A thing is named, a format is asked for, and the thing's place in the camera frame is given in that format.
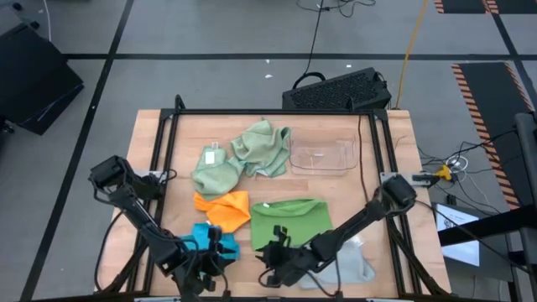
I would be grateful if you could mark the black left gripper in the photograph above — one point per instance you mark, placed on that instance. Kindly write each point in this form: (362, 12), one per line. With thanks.
(201, 264)

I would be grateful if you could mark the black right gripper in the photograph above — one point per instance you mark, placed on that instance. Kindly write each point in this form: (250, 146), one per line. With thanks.
(289, 262)

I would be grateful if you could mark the blue microfiber towel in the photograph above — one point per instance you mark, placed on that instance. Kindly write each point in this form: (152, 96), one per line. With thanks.
(200, 235)

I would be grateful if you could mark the bright green microfiber towel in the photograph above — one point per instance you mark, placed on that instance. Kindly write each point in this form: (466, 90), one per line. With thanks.
(289, 220)

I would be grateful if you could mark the orange microfiber towel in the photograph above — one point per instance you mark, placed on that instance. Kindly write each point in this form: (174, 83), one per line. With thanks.
(224, 211)

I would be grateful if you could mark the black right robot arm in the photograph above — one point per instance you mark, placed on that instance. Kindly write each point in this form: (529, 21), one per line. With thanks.
(356, 224)

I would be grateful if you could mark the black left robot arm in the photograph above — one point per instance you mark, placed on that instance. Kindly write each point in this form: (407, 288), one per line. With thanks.
(138, 218)

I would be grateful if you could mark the grey microfiber towel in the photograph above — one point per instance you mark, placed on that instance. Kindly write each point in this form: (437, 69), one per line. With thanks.
(356, 264)

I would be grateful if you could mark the pale green towel, white tag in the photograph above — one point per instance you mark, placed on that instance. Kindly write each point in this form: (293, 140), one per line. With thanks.
(214, 174)

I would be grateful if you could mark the pale green towel, green hem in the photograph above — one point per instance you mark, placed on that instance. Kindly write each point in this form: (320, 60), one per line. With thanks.
(262, 147)

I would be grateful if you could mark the clear plastic bin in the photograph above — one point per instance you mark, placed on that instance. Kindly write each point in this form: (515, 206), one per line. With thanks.
(323, 153)

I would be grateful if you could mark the black perforated computer case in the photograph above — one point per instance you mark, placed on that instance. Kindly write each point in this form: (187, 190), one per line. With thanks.
(335, 90)

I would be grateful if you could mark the yellow plug connector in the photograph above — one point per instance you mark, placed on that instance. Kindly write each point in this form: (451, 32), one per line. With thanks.
(444, 173)

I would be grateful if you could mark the black equipment stand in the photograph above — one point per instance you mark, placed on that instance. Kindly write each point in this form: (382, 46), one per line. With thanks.
(482, 226)

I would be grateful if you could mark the black hazard-striped floor mat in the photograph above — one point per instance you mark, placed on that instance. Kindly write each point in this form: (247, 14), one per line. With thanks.
(461, 5)
(491, 126)

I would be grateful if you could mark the large black equipment case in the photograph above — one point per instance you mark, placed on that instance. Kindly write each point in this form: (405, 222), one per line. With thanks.
(29, 79)

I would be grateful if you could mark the black aluminium table frame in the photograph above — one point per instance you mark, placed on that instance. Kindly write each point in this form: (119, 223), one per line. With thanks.
(268, 112)

